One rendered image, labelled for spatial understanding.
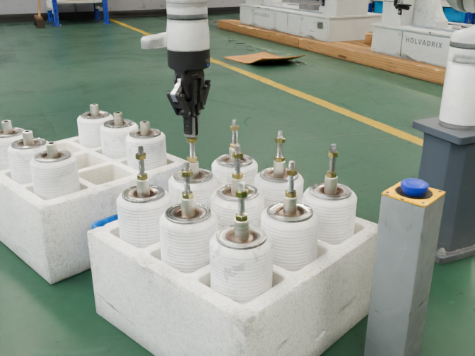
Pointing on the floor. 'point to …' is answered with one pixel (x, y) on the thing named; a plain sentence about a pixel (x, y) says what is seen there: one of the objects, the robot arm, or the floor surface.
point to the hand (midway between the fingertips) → (191, 126)
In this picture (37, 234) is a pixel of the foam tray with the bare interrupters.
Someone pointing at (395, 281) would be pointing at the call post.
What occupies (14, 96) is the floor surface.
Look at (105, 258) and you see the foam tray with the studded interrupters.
